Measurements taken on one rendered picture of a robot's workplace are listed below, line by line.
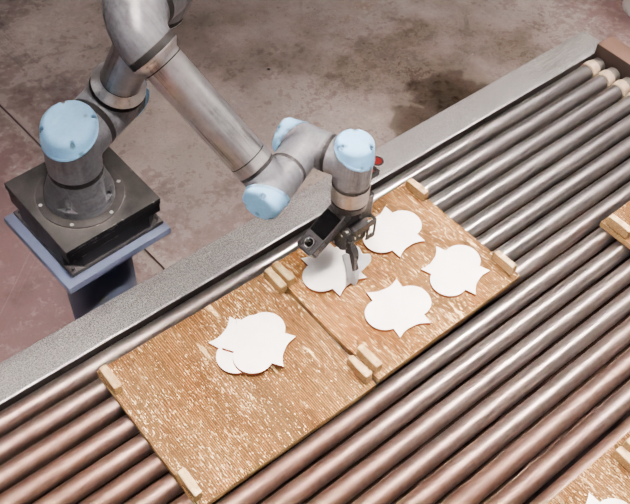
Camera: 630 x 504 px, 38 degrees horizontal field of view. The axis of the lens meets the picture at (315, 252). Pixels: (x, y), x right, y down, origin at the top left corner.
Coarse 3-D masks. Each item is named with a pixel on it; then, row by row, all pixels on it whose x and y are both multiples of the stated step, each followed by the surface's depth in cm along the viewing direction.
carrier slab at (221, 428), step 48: (240, 288) 189; (192, 336) 181; (144, 384) 174; (192, 384) 174; (240, 384) 174; (288, 384) 175; (336, 384) 175; (144, 432) 167; (192, 432) 168; (240, 432) 168; (288, 432) 168; (240, 480) 162
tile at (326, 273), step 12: (324, 252) 194; (336, 252) 194; (312, 264) 192; (324, 264) 192; (336, 264) 192; (312, 276) 190; (324, 276) 190; (336, 276) 190; (360, 276) 190; (312, 288) 188; (324, 288) 188; (336, 288) 188
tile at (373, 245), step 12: (384, 216) 202; (396, 216) 202; (408, 216) 202; (372, 228) 199; (384, 228) 200; (396, 228) 200; (408, 228) 200; (420, 228) 200; (372, 240) 197; (384, 240) 197; (396, 240) 197; (408, 240) 198; (420, 240) 198; (372, 252) 196; (384, 252) 195; (396, 252) 195
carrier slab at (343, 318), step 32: (448, 224) 202; (288, 256) 195; (384, 256) 196; (416, 256) 196; (480, 256) 197; (288, 288) 189; (352, 288) 190; (384, 288) 190; (480, 288) 191; (320, 320) 184; (352, 320) 185; (448, 320) 186; (352, 352) 180; (384, 352) 180; (416, 352) 181
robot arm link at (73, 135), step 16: (48, 112) 182; (64, 112) 182; (80, 112) 183; (96, 112) 185; (48, 128) 180; (64, 128) 181; (80, 128) 181; (96, 128) 182; (112, 128) 188; (48, 144) 180; (64, 144) 179; (80, 144) 180; (96, 144) 184; (48, 160) 184; (64, 160) 182; (80, 160) 183; (96, 160) 187; (64, 176) 186; (80, 176) 187; (96, 176) 190
